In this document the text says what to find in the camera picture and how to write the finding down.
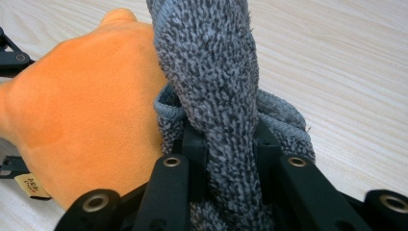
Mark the orange plush toy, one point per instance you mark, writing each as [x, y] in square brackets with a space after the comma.
[86, 112]

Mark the grey towel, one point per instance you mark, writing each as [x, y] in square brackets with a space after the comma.
[211, 80]

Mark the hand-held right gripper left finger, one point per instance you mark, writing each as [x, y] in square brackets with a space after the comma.
[166, 192]

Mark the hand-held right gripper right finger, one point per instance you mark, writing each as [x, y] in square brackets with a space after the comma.
[304, 192]

